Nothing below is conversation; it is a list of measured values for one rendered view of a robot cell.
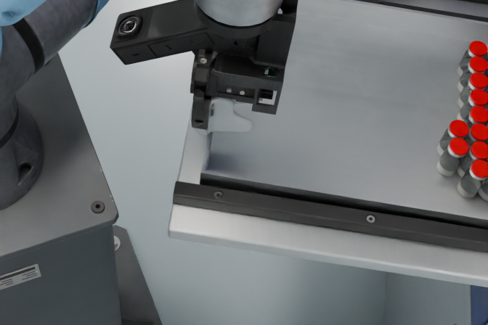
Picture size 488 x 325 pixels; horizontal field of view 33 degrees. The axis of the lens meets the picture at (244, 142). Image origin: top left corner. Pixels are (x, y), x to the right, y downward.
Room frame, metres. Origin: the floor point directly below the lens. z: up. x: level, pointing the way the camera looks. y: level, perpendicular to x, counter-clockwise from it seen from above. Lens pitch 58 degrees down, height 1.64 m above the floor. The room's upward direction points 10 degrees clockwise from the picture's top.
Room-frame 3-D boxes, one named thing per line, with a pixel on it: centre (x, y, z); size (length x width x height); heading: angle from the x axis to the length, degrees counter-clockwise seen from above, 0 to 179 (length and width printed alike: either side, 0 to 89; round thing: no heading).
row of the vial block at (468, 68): (0.54, -0.24, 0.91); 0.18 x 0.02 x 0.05; 1
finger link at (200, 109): (0.44, 0.05, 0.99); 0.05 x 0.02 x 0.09; 2
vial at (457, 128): (0.51, -0.22, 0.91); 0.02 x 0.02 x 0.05
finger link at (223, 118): (0.45, 0.02, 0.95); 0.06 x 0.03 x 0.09; 92
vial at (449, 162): (0.48, -0.22, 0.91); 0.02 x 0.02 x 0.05
